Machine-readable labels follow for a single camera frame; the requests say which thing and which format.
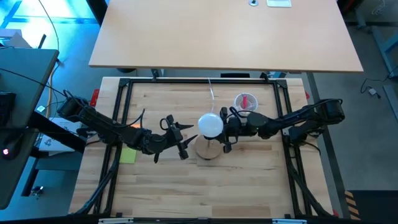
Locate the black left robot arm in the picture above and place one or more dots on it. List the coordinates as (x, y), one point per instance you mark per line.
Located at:
(102, 123)

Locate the black desk leg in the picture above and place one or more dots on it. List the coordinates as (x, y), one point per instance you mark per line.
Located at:
(98, 11)

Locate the large light wood desk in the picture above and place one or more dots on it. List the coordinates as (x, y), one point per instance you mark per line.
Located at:
(217, 34)

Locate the black computer mouse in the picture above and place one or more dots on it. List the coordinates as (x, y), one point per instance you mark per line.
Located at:
(12, 149)

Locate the green sticky note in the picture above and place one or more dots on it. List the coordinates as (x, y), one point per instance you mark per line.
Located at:
(128, 155)

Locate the cardboard box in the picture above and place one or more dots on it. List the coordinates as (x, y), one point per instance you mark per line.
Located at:
(15, 40)

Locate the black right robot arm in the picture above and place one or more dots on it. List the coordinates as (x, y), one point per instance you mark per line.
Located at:
(295, 118)

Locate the black aluminium table frame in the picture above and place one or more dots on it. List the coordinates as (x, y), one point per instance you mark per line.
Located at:
(242, 81)

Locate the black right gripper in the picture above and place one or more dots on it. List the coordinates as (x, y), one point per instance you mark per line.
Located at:
(234, 126)

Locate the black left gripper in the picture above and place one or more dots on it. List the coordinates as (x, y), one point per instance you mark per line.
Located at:
(158, 141)

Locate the black keyboard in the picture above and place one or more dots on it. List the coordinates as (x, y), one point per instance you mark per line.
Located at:
(6, 107)

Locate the white reflector lightbulb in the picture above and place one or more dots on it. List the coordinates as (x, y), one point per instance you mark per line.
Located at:
(211, 125)

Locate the wooden base lamp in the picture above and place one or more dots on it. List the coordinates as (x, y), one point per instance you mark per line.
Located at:
(208, 149)

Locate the white lattice cup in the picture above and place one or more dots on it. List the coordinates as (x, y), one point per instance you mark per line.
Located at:
(253, 101)

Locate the red item in cup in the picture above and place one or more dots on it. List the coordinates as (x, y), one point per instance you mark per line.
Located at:
(245, 101)

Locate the small metal bracket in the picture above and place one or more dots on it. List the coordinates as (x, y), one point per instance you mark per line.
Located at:
(37, 190)

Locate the white printed box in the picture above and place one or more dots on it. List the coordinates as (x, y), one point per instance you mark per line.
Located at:
(49, 143)

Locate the red clamp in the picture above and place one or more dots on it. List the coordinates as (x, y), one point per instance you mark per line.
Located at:
(307, 95)
(94, 98)

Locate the black floor mat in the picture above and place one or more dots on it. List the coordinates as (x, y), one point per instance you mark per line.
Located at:
(379, 207)

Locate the blue grey metal rack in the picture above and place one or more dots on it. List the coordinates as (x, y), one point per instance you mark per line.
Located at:
(388, 46)

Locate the small white tag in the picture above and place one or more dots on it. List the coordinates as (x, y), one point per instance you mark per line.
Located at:
(40, 108)

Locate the grey desk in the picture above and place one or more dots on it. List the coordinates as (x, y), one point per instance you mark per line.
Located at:
(28, 68)

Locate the white card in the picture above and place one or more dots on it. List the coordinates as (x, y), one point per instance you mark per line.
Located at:
(279, 3)

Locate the orange sticky note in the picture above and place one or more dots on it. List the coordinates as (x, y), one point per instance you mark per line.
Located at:
(135, 126)

